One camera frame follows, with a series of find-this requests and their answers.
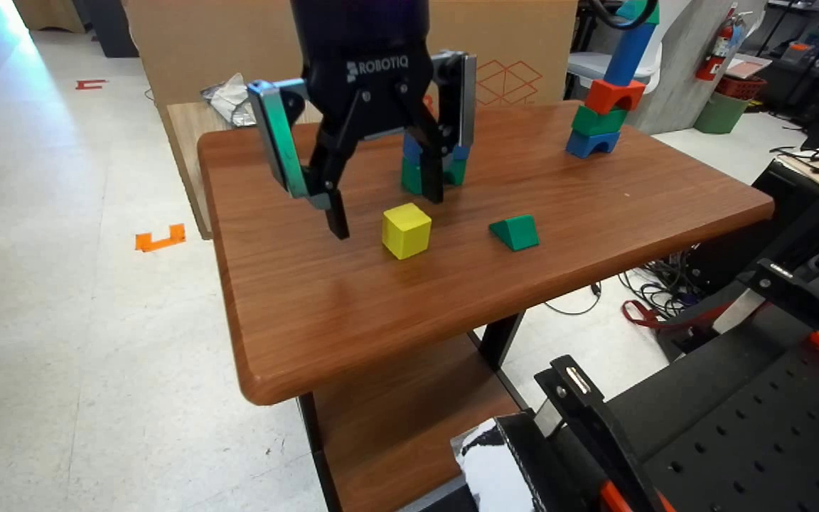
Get red arch block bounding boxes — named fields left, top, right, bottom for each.
left=583, top=76, right=647, bottom=116

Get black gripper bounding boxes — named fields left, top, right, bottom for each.
left=245, top=0, right=481, bottom=243

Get green wedge block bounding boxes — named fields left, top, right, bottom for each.
left=487, top=213, right=542, bottom=255

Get wooden lower shelf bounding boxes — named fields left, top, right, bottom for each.
left=306, top=329, right=525, bottom=512

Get long blue block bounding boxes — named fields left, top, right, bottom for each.
left=602, top=19, right=660, bottom=87

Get yellow cube block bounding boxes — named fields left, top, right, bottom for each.
left=377, top=200, right=434, bottom=261

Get green arch block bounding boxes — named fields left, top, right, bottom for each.
left=398, top=153, right=470, bottom=200

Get black perforated cart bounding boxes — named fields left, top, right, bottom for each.
left=531, top=267, right=819, bottom=512

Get black floor cable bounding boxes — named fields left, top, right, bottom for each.
left=542, top=282, right=609, bottom=318

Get large cardboard box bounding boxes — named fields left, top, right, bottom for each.
left=123, top=0, right=578, bottom=123

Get red fire extinguisher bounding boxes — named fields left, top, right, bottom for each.
left=694, top=8, right=747, bottom=83

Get crumpled grey plastic bag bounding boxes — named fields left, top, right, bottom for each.
left=198, top=72, right=265, bottom=130

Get white shiny box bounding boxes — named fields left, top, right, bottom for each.
left=452, top=416, right=546, bottom=512

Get green bucket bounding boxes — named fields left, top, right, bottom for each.
left=694, top=90, right=747, bottom=137

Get teal block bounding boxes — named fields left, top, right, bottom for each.
left=615, top=0, right=663, bottom=29

